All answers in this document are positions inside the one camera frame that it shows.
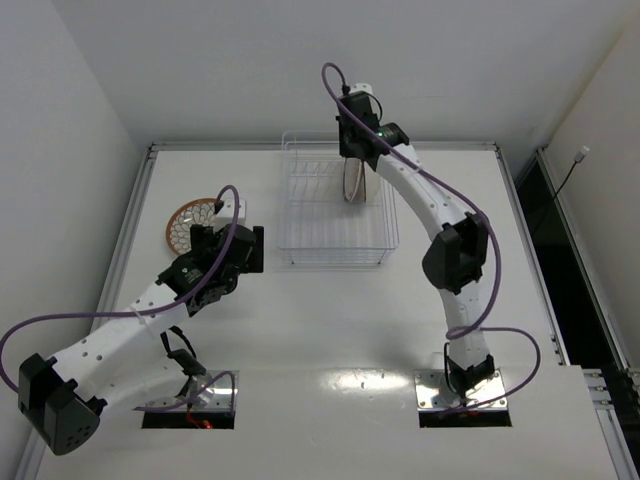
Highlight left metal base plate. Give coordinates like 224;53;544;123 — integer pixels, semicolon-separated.
136;370;239;415

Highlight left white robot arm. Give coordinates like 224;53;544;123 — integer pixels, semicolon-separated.
11;223;264;456

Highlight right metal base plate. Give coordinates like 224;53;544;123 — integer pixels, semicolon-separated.
414;370;508;412

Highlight black wall cable white plug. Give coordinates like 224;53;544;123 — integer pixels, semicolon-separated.
552;146;590;202

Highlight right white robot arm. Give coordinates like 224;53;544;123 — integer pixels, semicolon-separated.
336;86;495;399

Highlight white wire dish rack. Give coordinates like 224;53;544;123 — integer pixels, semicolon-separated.
277;130;399;269

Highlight brown floral plate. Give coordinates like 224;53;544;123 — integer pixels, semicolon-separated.
364;165;381;203
165;198;218;255

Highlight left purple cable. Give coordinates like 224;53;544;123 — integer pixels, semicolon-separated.
0;184;239;414

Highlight metal base plate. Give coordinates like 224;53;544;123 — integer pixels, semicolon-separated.
136;370;239;415
414;370;508;412

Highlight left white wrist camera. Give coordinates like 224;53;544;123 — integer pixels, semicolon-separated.
214;198;246;229

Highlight grey rimmed sunburst plate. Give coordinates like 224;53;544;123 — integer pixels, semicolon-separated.
342;158;365;203

